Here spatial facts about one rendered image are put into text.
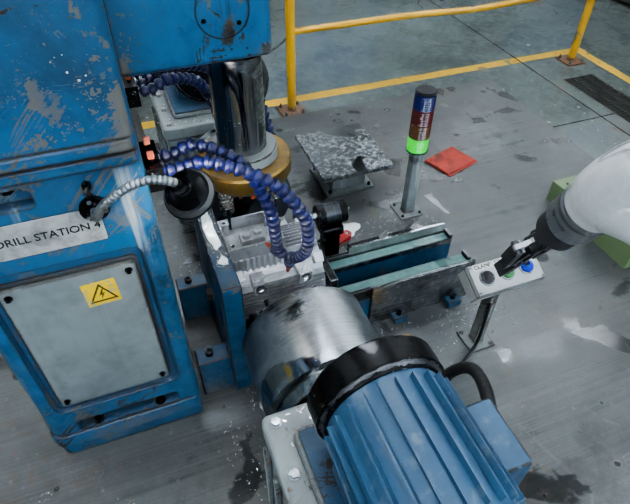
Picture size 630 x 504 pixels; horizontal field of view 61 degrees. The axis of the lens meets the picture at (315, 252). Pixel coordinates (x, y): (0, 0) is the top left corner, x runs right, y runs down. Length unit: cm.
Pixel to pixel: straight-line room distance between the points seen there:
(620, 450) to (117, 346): 106
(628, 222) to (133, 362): 85
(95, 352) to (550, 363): 103
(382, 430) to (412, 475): 6
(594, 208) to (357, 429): 47
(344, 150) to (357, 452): 128
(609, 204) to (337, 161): 105
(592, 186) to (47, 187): 75
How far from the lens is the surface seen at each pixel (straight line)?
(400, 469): 61
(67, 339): 101
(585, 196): 87
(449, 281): 145
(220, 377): 127
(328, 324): 94
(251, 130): 96
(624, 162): 83
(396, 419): 63
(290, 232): 119
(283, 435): 84
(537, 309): 157
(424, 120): 155
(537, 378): 142
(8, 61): 73
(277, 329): 96
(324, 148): 181
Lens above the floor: 190
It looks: 44 degrees down
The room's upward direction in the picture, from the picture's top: 1 degrees clockwise
